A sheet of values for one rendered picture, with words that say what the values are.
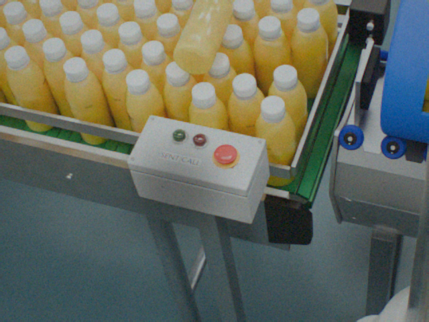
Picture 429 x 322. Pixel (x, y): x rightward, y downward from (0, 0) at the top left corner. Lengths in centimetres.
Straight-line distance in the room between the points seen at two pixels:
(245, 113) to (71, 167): 41
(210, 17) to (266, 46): 13
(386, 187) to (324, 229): 98
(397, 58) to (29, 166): 80
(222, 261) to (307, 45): 42
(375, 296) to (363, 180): 51
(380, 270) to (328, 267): 58
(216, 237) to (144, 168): 24
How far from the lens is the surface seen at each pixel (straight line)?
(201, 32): 138
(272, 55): 149
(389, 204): 154
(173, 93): 143
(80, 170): 163
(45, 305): 250
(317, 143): 154
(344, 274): 241
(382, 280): 189
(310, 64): 153
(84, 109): 151
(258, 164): 128
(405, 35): 128
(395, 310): 87
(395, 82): 129
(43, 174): 172
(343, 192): 154
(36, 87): 156
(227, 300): 169
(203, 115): 139
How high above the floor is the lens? 213
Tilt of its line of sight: 53 degrees down
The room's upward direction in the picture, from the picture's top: 11 degrees counter-clockwise
